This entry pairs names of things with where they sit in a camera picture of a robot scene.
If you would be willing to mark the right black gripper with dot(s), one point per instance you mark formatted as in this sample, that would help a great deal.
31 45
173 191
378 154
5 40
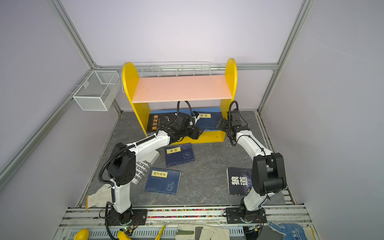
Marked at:
222 124

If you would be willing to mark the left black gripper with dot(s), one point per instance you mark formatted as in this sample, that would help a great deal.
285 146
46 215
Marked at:
196 133

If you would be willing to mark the blue book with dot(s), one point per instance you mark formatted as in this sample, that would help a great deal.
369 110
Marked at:
163 181
208 121

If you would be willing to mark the black book yellow title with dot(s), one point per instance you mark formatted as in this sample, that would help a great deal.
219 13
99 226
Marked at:
156 121

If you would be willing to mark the blue book dotted circle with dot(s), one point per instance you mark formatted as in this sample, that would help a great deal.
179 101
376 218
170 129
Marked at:
180 154

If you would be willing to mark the dark book white characters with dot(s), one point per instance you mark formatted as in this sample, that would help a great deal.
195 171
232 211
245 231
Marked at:
239 181

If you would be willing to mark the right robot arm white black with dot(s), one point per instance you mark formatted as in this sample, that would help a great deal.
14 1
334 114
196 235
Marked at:
268 169

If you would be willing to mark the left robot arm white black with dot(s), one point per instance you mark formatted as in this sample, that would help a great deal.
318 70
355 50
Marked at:
120 169

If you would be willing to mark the yellow shelf with coloured boards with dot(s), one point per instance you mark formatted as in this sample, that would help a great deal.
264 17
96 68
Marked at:
141 92

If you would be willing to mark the white book black lettering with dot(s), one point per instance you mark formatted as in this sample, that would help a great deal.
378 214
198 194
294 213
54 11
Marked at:
143 165

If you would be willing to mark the white mesh box basket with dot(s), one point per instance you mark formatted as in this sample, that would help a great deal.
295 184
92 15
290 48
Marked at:
98 91

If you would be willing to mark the white grey glove front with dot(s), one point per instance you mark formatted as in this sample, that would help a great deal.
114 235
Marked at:
201 232

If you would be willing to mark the white work glove left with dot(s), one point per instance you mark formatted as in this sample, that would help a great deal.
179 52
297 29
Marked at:
100 198

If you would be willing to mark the yellow thin tool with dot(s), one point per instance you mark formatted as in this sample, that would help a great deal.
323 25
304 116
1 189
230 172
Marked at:
160 233

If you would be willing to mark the blue dotted glove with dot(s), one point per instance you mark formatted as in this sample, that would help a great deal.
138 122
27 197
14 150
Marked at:
289 231

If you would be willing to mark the yellow round object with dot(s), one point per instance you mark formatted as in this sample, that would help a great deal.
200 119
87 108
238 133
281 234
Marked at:
82 235

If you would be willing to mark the white wire basket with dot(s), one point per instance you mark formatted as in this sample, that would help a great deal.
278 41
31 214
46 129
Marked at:
182 70

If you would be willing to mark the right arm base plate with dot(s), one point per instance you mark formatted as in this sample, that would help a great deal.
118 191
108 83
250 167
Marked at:
242 216

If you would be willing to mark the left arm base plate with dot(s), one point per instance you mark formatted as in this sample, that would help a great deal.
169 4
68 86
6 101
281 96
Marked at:
136 216

